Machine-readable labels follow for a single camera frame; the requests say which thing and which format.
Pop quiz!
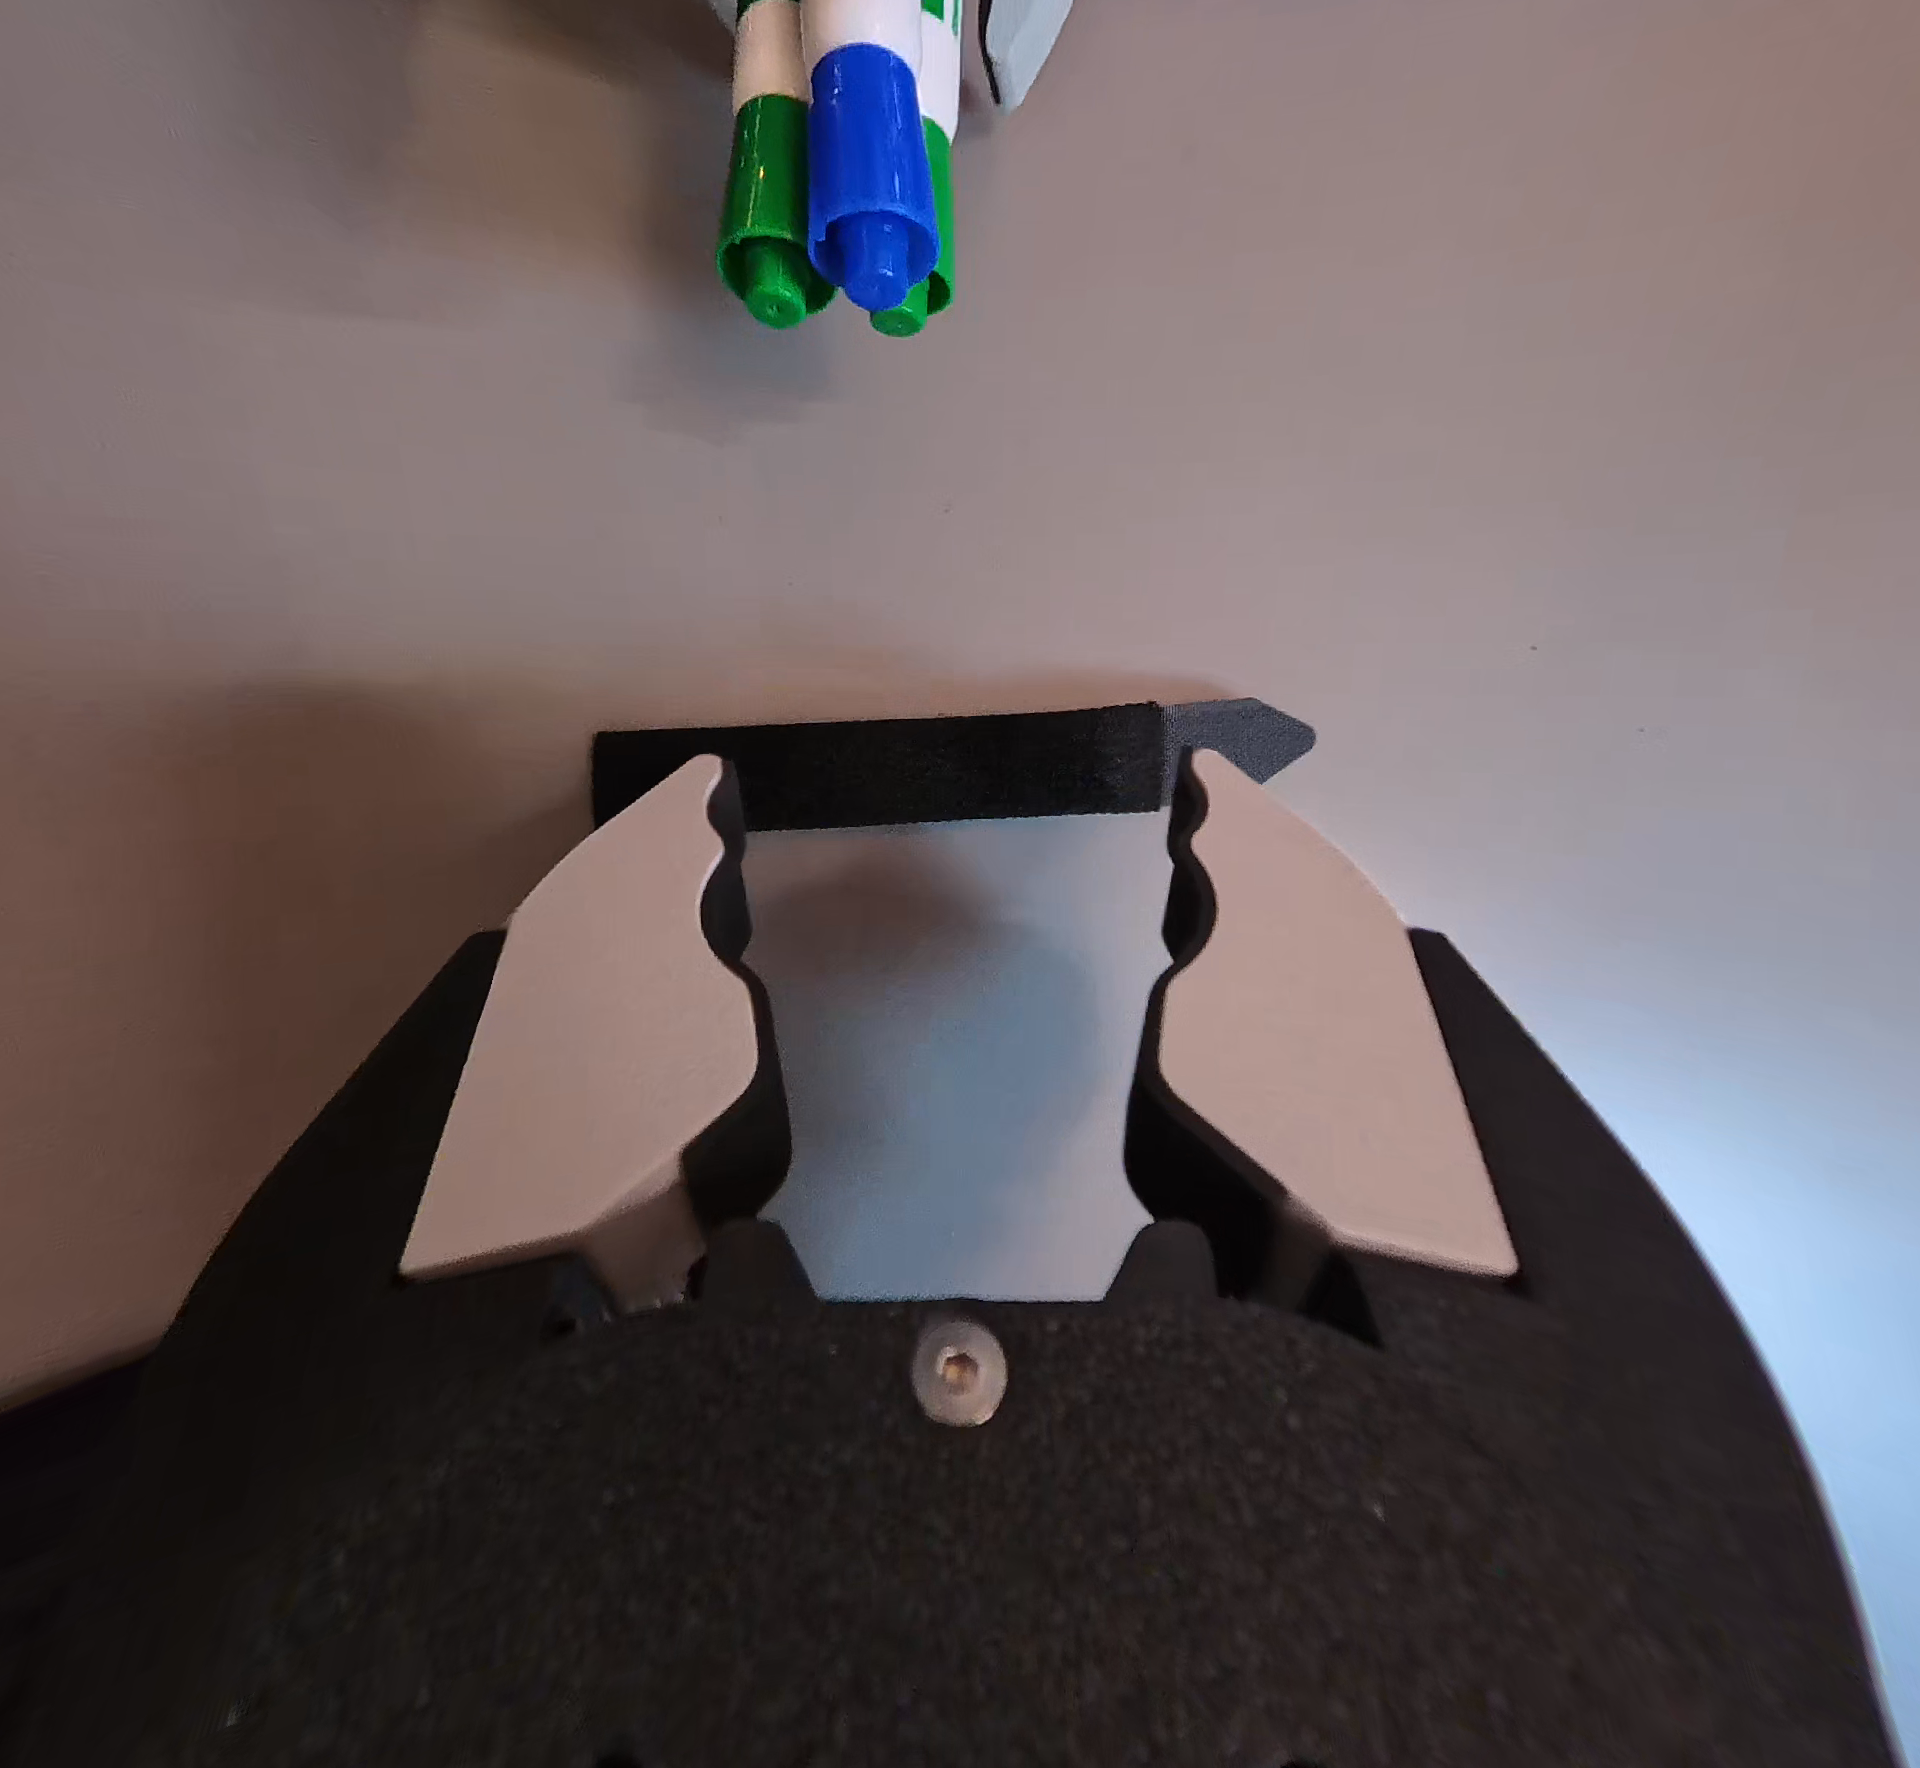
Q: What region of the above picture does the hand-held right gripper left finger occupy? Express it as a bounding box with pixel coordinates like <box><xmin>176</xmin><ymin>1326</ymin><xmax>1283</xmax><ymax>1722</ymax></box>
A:
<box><xmin>394</xmin><ymin>750</ymin><xmax>795</xmax><ymax>1319</ymax></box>

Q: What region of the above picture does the black fabric strap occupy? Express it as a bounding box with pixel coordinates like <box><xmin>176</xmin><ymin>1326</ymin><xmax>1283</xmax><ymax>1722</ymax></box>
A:
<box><xmin>588</xmin><ymin>695</ymin><xmax>1320</xmax><ymax>839</ymax></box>

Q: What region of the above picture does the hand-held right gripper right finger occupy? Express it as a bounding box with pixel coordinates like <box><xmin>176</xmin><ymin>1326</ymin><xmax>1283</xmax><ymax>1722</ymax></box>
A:
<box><xmin>1125</xmin><ymin>743</ymin><xmax>1525</xmax><ymax>1306</ymax></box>

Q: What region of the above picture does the green dry-erase marker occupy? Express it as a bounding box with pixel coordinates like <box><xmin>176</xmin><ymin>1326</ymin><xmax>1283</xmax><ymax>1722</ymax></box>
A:
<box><xmin>714</xmin><ymin>0</ymin><xmax>838</xmax><ymax>334</ymax></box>
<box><xmin>868</xmin><ymin>0</ymin><xmax>987</xmax><ymax>343</ymax></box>

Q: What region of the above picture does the blue dry-erase marker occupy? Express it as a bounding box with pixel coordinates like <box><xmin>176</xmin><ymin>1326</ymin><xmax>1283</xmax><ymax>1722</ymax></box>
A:
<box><xmin>792</xmin><ymin>0</ymin><xmax>947</xmax><ymax>319</ymax></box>

